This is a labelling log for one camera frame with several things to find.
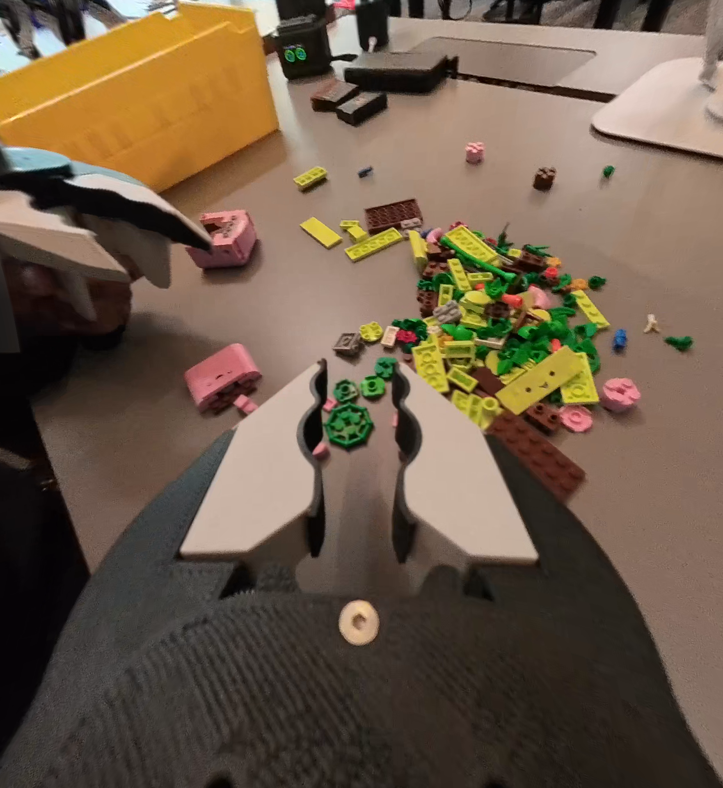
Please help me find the person's left hand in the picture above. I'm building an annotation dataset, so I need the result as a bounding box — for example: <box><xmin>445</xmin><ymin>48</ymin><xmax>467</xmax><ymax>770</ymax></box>
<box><xmin>20</xmin><ymin>255</ymin><xmax>133</xmax><ymax>348</ymax></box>

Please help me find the green web wheel piece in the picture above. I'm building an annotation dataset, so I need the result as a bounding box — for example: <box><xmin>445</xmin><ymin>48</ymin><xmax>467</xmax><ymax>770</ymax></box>
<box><xmin>323</xmin><ymin>401</ymin><xmax>376</xmax><ymax>451</ymax></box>

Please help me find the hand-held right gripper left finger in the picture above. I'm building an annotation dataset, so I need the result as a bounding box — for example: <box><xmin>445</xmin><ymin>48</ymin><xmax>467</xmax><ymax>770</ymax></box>
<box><xmin>180</xmin><ymin>359</ymin><xmax>329</xmax><ymax>591</ymax></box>

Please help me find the lime long studded plate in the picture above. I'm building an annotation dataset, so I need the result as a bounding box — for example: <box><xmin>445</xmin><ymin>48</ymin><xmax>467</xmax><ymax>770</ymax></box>
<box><xmin>344</xmin><ymin>227</ymin><xmax>405</xmax><ymax>262</ymax></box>

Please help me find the pink brick block with face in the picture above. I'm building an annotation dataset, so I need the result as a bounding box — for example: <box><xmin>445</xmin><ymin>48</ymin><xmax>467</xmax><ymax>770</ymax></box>
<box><xmin>183</xmin><ymin>343</ymin><xmax>264</xmax><ymax>415</ymax></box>

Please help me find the black charger with green lights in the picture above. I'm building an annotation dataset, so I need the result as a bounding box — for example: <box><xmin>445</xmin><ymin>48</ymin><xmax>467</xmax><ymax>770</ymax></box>
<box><xmin>273</xmin><ymin>17</ymin><xmax>332</xmax><ymax>81</ymax></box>

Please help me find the dark brown flat block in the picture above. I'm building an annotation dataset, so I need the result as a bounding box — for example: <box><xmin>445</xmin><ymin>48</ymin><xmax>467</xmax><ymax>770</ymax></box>
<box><xmin>310</xmin><ymin>79</ymin><xmax>361</xmax><ymax>113</ymax></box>
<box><xmin>336</xmin><ymin>91</ymin><xmax>389</xmax><ymax>127</ymax></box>

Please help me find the dark brown studded plate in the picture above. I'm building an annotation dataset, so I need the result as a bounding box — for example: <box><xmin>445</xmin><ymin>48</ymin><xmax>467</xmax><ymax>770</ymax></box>
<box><xmin>487</xmin><ymin>409</ymin><xmax>587</xmax><ymax>502</ymax></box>

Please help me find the person's black jacket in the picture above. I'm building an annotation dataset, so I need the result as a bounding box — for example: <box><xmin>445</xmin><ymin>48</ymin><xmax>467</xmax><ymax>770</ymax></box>
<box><xmin>0</xmin><ymin>354</ymin><xmax>92</xmax><ymax>788</ymax></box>

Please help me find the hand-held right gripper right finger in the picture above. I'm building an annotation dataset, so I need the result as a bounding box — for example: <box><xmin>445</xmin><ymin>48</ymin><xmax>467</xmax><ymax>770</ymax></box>
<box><xmin>391</xmin><ymin>361</ymin><xmax>540</xmax><ymax>590</ymax></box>

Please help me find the brown upturned large plate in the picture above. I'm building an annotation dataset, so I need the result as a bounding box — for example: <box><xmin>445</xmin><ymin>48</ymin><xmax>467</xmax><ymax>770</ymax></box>
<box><xmin>364</xmin><ymin>198</ymin><xmax>425</xmax><ymax>235</ymax></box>

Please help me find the pile of mixed toy bricks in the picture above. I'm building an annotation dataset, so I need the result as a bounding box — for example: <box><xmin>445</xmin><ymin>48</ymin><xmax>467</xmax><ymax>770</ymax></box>
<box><xmin>407</xmin><ymin>220</ymin><xmax>611</xmax><ymax>432</ymax></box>

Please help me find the lime plate with face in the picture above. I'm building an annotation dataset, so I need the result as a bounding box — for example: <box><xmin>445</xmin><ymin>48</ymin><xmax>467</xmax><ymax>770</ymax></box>
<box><xmin>495</xmin><ymin>345</ymin><xmax>586</xmax><ymax>415</ymax></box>

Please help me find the pink brick block with holes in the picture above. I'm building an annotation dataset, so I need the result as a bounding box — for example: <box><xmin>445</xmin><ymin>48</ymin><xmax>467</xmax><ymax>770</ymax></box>
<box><xmin>186</xmin><ymin>209</ymin><xmax>258</xmax><ymax>270</ymax></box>

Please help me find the lime smooth flat tile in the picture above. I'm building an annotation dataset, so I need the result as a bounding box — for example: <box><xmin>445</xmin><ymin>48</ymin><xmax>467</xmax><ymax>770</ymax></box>
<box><xmin>300</xmin><ymin>217</ymin><xmax>344</xmax><ymax>250</ymax></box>

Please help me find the large pink round brick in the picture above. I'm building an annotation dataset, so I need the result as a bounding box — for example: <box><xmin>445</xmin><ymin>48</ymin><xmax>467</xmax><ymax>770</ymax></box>
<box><xmin>602</xmin><ymin>377</ymin><xmax>641</xmax><ymax>413</ymax></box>

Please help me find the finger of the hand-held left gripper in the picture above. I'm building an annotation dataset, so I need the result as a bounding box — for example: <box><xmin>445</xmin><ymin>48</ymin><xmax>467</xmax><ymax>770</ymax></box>
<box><xmin>0</xmin><ymin>147</ymin><xmax>213</xmax><ymax>250</ymax></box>
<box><xmin>0</xmin><ymin>190</ymin><xmax>173</xmax><ymax>322</ymax></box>

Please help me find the flat black box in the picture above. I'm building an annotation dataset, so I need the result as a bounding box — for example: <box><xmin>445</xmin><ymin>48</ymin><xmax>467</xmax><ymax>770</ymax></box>
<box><xmin>343</xmin><ymin>51</ymin><xmax>458</xmax><ymax>94</ymax></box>

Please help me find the yellow plastic bin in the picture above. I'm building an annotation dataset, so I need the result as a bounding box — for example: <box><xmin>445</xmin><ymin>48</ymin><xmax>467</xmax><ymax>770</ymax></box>
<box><xmin>0</xmin><ymin>3</ymin><xmax>279</xmax><ymax>193</ymax></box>

